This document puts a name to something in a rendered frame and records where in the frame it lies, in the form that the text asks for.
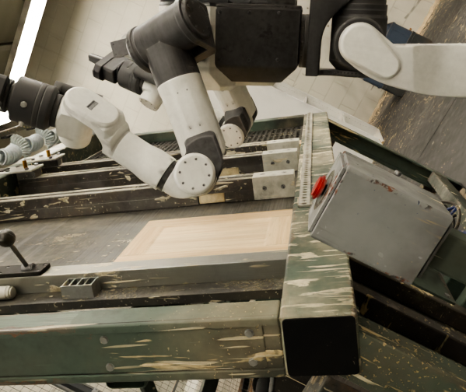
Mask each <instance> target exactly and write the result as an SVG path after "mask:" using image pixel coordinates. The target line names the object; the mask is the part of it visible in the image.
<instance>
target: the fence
mask: <svg viewBox="0 0 466 392"><path fill-rule="evenodd" d="M287 252H288V250H275V251H264V252H253V253H242V254H220V255H209V256H198V257H177V258H166V259H155V260H144V261H122V262H111V263H100V264H79V265H68V266H56V267H50V268H48V269H47V270H46V271H45V272H44V273H43V274H42V275H39V276H28V277H16V278H0V286H6V285H9V286H13V287H14V288H15V289H16V294H28V293H41V292H60V291H61V289H60V286H62V285H63V284H64V283H65V282H66V281H67V280H68V278H90V277H99V281H100V287H101V289H115V288H127V287H140V286H153V285H177V284H190V283H203V282H226V281H239V280H251V279H264V278H284V277H285V270H286V258H287Z"/></svg>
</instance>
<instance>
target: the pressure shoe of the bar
mask: <svg viewBox="0 0 466 392"><path fill-rule="evenodd" d="M198 197H199V202H200V204H207V203H216V202H224V201H225V200H226V199H225V194H224V193H217V194H205V195H202V196H198Z"/></svg>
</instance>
